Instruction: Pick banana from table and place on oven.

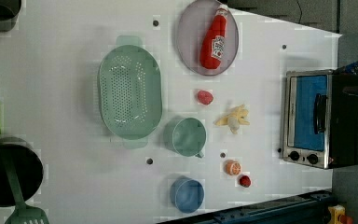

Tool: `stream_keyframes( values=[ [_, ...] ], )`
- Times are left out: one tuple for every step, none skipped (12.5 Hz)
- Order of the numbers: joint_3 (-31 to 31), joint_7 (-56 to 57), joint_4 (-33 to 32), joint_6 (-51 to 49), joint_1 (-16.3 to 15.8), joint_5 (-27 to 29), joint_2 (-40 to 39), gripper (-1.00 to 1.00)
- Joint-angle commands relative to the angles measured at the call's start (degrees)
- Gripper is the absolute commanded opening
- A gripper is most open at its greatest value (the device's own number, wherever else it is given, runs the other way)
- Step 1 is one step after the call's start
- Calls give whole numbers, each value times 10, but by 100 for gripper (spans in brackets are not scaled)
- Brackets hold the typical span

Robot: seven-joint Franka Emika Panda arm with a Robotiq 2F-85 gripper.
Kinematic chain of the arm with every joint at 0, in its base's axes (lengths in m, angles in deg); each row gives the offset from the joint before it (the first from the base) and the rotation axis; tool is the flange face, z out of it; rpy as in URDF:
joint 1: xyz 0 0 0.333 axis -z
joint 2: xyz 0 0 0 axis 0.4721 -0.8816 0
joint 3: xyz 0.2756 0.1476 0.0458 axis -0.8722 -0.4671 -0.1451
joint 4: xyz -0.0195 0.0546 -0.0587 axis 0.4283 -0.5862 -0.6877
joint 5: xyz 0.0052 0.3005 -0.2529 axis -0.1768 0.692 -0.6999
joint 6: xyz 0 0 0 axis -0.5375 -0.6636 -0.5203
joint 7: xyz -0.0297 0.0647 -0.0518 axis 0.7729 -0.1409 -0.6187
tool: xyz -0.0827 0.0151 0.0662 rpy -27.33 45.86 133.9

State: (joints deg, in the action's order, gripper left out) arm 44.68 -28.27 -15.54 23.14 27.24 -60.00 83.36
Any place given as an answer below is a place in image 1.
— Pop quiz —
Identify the peeled toy banana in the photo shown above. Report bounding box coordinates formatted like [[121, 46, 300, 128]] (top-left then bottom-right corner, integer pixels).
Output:
[[214, 105, 250, 134]]

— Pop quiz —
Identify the black silver toaster oven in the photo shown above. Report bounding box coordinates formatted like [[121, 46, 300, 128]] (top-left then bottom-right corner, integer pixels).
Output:
[[282, 70, 358, 169]]

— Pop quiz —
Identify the yellow red button box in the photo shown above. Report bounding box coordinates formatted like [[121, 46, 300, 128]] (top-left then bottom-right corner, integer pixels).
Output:
[[328, 204, 353, 224]]

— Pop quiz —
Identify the red ketchup bottle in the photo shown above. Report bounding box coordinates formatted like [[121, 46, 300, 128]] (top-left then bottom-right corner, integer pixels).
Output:
[[200, 4, 228, 69]]

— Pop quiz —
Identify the pink toy strawberry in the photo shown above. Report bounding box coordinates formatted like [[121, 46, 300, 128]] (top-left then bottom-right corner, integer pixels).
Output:
[[197, 91, 213, 105]]

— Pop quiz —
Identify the small red toy fruit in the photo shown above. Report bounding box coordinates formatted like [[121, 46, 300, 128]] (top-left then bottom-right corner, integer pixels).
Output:
[[239, 175, 252, 188]]

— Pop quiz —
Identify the orange slice toy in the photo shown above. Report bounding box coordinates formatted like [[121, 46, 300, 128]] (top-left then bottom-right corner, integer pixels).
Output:
[[225, 160, 241, 175]]

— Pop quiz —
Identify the grey round plate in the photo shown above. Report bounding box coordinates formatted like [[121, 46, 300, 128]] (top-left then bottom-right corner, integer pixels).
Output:
[[176, 0, 239, 76]]

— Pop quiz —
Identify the green oval colander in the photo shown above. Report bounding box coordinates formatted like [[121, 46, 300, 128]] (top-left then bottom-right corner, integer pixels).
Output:
[[98, 35, 162, 149]]

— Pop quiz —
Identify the large black pot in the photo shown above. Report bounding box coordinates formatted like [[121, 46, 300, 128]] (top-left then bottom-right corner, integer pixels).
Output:
[[0, 137, 44, 207]]

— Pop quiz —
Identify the green slotted spatula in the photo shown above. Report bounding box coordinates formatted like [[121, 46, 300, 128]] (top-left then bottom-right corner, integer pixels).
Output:
[[1, 152, 50, 224]]

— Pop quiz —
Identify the blue metal frame rail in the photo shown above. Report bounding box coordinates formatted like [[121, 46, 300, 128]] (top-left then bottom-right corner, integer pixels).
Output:
[[159, 190, 337, 224]]

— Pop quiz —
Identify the green cup with handle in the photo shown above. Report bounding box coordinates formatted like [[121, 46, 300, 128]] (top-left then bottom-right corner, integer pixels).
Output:
[[163, 117, 207, 158]]

